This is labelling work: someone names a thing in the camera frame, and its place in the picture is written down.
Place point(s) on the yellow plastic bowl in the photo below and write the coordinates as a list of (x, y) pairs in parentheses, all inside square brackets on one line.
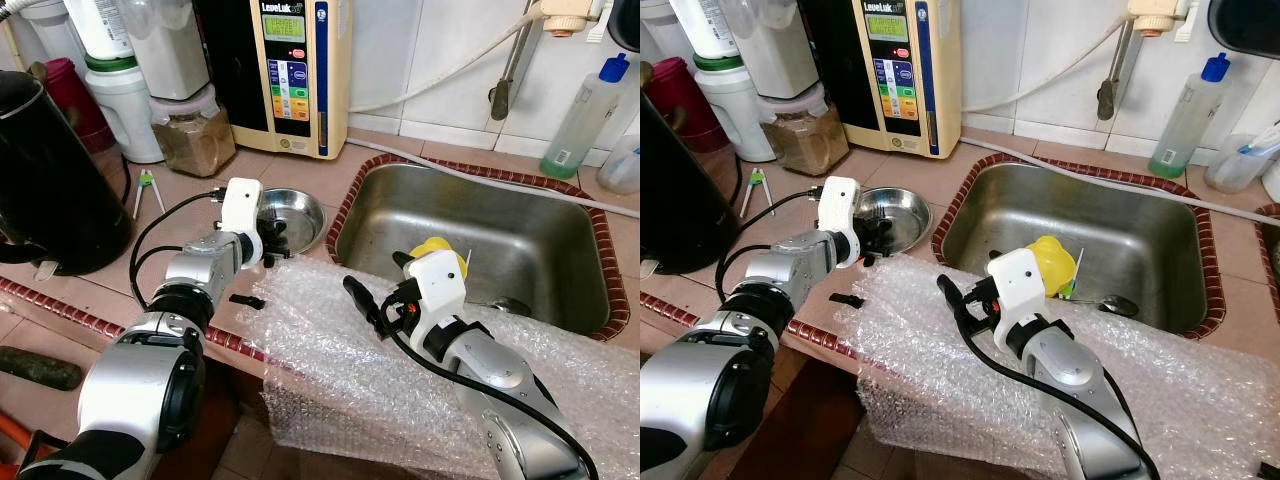
[(1055, 262), (440, 255)]

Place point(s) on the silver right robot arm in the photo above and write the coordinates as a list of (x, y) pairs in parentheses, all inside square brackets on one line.
[(500, 390), (1080, 390)]

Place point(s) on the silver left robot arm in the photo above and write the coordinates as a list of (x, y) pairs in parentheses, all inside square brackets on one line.
[(140, 380), (720, 390)]

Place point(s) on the hanging kitchen tool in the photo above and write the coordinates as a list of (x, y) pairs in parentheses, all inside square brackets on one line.
[(503, 95), (1108, 95)]

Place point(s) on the shallow steel dish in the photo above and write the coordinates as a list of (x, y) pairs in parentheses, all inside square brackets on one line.
[(300, 220), (900, 220)]

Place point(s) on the small black object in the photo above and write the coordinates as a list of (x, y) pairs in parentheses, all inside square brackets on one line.
[(846, 300), (246, 300)]

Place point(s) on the clear bubble wrap sheet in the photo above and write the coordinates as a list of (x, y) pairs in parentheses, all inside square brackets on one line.
[(930, 380), (340, 380)]

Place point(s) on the green white utensil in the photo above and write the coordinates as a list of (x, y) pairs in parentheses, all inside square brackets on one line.
[(1074, 275)]

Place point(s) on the steel spoon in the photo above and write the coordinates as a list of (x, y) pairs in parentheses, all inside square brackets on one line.
[(505, 305), (1110, 306)]

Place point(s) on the brown powder jar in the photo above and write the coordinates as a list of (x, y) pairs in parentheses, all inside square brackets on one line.
[(805, 140), (195, 140)]

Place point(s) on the green white training chopsticks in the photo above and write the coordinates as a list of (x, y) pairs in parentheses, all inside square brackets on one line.
[(755, 190), (146, 190)]

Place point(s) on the beige water ionizer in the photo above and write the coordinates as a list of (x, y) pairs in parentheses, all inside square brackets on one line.
[(900, 70), (290, 70)]

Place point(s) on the white container green band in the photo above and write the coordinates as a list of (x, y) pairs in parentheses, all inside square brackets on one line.
[(735, 110), (125, 110)]

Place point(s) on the black kettle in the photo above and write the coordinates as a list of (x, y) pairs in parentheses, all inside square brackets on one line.
[(680, 190), (50, 180)]

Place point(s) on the grey cylindrical container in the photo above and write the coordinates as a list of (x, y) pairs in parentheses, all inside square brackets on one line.
[(170, 45), (770, 45)]

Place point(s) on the clear bottle blue cap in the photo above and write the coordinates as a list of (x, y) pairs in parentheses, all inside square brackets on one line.
[(580, 125), (1188, 125)]

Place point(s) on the maroon plastic container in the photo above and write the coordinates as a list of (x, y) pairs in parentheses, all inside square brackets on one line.
[(680, 100), (70, 100)]

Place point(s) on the dark green cylindrical object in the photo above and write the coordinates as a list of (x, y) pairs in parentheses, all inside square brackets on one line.
[(40, 368)]

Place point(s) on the white labelled bottle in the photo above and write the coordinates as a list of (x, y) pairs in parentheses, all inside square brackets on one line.
[(98, 28), (705, 28)]

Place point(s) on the dark plastic tray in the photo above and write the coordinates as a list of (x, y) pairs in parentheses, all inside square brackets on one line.
[(1245, 25), (626, 22)]

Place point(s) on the orange object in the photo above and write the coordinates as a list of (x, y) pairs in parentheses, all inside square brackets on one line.
[(15, 440)]

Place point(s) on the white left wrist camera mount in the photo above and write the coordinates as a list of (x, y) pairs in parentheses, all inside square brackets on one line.
[(240, 215), (838, 215)]

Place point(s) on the beige wall tap fitting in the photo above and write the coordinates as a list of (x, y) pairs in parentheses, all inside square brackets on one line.
[(1160, 15), (570, 15)]

